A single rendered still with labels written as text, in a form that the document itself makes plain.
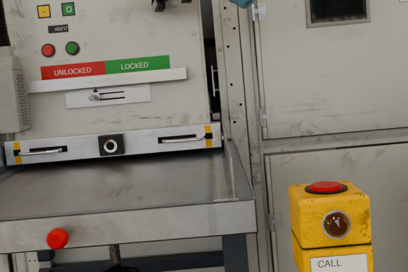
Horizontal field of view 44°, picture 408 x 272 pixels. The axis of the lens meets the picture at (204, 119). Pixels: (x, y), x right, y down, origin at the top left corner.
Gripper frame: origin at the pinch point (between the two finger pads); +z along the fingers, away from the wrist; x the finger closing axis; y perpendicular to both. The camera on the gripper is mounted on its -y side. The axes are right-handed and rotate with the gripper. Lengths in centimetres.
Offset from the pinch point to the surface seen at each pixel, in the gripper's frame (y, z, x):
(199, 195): -2, -29, -47
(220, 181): 4, -23, -45
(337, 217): 6, -61, -52
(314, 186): 6, -57, -48
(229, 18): 24.7, 17.5, 2.3
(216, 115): 20.8, 34.0, -22.5
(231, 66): 23.9, 21.3, -10.9
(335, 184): 8, -58, -48
